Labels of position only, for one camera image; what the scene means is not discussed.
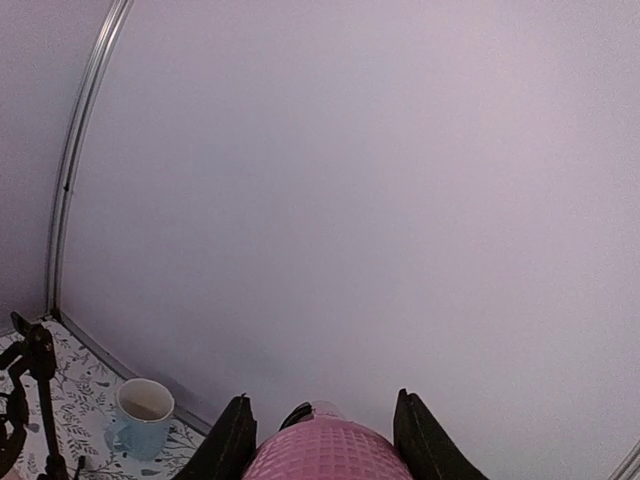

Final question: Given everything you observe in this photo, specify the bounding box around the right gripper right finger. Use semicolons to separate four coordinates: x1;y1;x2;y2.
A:
393;389;487;480

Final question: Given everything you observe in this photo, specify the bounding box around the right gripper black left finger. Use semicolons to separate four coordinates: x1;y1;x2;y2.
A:
177;395;257;480

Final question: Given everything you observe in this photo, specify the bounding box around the pink microphone back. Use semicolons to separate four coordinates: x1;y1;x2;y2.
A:
243;402;412;480

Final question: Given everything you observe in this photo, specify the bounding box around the black tripod shockmount stand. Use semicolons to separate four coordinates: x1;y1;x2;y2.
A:
0;310;69;480

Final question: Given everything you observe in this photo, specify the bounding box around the light blue cup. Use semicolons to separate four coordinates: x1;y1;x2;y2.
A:
104;378;176;461

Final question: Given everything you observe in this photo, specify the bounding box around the floral table mat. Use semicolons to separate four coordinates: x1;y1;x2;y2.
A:
1;312;204;479

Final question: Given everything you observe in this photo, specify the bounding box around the right aluminium frame post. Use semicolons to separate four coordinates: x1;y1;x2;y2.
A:
609;441;640;480

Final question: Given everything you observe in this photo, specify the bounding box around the aluminium frame post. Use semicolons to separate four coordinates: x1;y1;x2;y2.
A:
45;0;134;322
609;441;640;480

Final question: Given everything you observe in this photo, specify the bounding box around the left aluminium frame post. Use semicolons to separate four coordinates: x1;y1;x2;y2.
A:
45;0;134;322

